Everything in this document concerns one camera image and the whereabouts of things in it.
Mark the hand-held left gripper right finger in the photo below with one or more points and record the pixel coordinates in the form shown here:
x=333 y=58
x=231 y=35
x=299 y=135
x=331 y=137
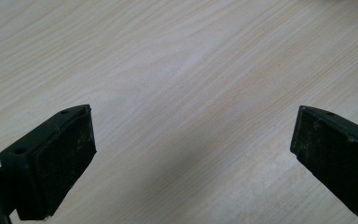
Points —
x=338 y=155

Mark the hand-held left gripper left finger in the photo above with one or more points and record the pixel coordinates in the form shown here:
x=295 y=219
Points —
x=54 y=165

